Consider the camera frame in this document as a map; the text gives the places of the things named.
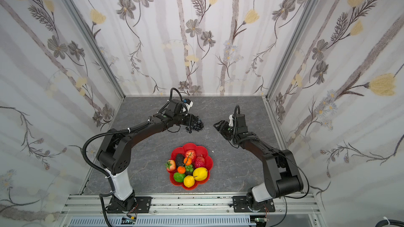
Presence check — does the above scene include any yellow lemon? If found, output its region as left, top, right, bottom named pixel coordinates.
left=193, top=167, right=208, bottom=181

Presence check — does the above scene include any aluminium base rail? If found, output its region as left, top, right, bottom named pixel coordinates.
left=56, top=192, right=326, bottom=227

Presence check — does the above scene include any dark mangosteen green top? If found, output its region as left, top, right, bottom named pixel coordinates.
left=186, top=165, right=194, bottom=174

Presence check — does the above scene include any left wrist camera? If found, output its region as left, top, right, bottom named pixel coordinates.
left=183, top=99, right=193, bottom=109

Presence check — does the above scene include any dark red raspberry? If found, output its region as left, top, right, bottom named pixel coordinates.
left=194, top=156, right=206, bottom=168

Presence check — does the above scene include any red flower-shaped bowl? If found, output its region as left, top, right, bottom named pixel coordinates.
left=165, top=143, right=214, bottom=190

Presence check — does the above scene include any green pepper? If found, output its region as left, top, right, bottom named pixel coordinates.
left=173, top=172, right=186, bottom=183

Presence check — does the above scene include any black grape bunch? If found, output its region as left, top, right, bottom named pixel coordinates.
left=185, top=115, right=204, bottom=133

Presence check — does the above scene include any red apple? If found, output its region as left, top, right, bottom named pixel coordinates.
left=185, top=150, right=196, bottom=160

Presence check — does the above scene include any red strawberry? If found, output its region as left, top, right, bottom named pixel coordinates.
left=165, top=159, right=177, bottom=172

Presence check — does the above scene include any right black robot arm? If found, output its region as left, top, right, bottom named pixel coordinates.
left=213, top=105, right=309, bottom=212

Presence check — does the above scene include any dark avocado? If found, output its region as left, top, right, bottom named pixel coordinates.
left=175, top=153, right=185, bottom=167

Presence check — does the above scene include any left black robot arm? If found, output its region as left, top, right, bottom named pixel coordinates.
left=81, top=88, right=198, bottom=214

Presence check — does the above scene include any white vented cable duct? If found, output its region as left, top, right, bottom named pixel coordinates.
left=67, top=215, right=257, bottom=227

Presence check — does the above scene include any small yellow pear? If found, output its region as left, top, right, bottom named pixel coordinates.
left=183, top=176, right=195, bottom=188

